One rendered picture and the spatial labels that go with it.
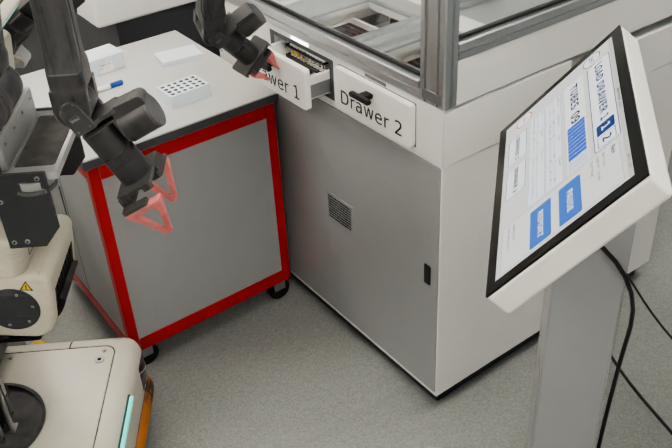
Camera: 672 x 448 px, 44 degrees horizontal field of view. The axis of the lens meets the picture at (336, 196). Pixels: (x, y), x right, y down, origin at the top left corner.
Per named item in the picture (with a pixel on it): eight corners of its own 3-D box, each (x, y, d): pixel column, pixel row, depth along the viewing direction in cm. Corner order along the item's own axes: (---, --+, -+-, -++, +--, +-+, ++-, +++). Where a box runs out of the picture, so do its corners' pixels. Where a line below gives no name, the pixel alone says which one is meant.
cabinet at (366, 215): (436, 416, 231) (444, 171, 187) (243, 246, 301) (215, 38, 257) (650, 277, 276) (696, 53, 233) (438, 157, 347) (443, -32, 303)
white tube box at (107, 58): (88, 80, 246) (85, 63, 243) (74, 71, 251) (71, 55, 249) (126, 66, 253) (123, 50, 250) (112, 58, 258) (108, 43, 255)
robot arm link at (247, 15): (192, 14, 195) (206, 41, 192) (229, -17, 192) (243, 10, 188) (222, 32, 206) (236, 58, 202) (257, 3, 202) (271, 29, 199)
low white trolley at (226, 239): (136, 380, 247) (82, 161, 206) (59, 279, 290) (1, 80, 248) (297, 299, 275) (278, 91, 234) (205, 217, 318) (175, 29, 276)
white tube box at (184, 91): (172, 109, 227) (170, 97, 225) (157, 99, 233) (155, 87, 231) (211, 95, 233) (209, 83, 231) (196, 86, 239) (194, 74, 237)
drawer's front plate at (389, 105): (409, 149, 192) (409, 106, 186) (334, 106, 212) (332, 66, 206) (415, 146, 193) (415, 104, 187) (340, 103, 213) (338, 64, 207)
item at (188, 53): (163, 68, 251) (162, 62, 250) (154, 58, 257) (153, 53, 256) (203, 58, 255) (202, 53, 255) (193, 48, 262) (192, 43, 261)
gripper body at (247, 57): (273, 45, 206) (254, 30, 200) (249, 79, 206) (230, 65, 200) (258, 38, 210) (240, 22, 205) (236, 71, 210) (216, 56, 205)
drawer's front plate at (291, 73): (306, 111, 210) (303, 71, 204) (246, 74, 230) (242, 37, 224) (312, 109, 211) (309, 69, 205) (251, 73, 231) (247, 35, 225)
